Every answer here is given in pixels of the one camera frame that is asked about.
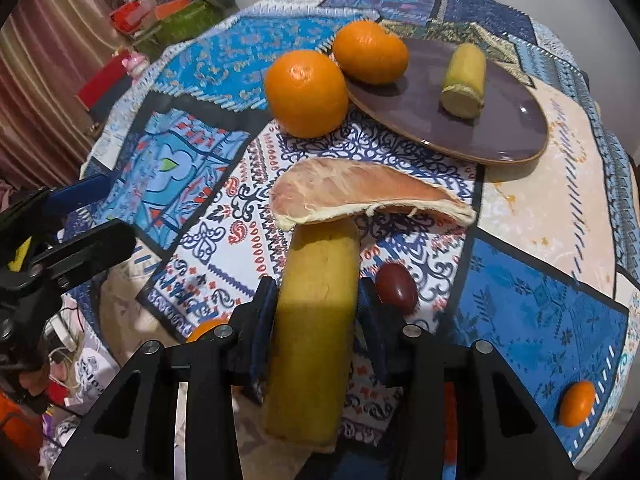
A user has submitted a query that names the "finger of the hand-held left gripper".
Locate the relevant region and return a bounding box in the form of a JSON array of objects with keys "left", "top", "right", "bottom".
[
  {"left": 29, "top": 219, "right": 138, "bottom": 291},
  {"left": 0, "top": 174, "right": 113, "bottom": 242}
]

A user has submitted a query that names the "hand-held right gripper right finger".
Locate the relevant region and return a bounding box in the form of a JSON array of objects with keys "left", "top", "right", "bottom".
[{"left": 356, "top": 276, "right": 582, "bottom": 480}]

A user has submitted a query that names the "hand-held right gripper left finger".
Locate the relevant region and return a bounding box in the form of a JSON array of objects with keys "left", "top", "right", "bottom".
[{"left": 47, "top": 276, "right": 281, "bottom": 480}]

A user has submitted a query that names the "long yellow sugarcane piece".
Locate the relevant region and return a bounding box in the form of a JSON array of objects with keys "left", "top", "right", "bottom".
[{"left": 262, "top": 217, "right": 361, "bottom": 454}]

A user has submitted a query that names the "dark red grape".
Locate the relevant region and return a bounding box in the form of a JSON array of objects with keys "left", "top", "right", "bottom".
[{"left": 375, "top": 262, "right": 419, "bottom": 317}]

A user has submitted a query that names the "small tangerine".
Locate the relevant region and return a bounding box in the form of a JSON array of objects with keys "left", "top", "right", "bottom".
[
  {"left": 186, "top": 317, "right": 231, "bottom": 345},
  {"left": 558, "top": 380, "right": 597, "bottom": 428}
]

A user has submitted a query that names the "pink pomelo segment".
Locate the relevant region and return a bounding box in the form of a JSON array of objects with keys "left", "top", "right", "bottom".
[{"left": 269, "top": 157, "right": 478, "bottom": 233}]

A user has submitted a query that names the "brown fruit plate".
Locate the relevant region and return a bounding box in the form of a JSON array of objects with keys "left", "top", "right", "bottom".
[{"left": 342, "top": 35, "right": 550, "bottom": 166}]

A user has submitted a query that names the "large orange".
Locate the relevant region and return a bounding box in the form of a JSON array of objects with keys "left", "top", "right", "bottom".
[
  {"left": 332, "top": 20, "right": 410, "bottom": 85},
  {"left": 263, "top": 49, "right": 350, "bottom": 139}
]

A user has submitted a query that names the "striped brown curtain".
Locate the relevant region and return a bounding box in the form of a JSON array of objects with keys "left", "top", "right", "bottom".
[{"left": 0, "top": 0, "right": 126, "bottom": 191}]

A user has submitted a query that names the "pink toy bunny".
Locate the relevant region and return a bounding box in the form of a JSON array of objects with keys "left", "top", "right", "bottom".
[{"left": 117, "top": 49, "right": 148, "bottom": 77}]

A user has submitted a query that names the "patchwork printed tablecloth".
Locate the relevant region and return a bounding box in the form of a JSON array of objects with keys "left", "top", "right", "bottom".
[{"left": 55, "top": 0, "right": 640, "bottom": 466}]

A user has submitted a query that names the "red gift box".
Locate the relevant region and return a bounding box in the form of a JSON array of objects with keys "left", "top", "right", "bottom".
[{"left": 111, "top": 2, "right": 157, "bottom": 36}]

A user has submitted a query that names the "green fabric bag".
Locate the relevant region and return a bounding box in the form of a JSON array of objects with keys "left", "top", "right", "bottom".
[{"left": 135, "top": 0, "right": 226, "bottom": 58}]

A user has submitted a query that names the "short yellow sugarcane piece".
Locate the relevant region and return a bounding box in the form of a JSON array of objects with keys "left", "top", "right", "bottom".
[{"left": 439, "top": 42, "right": 487, "bottom": 118}]

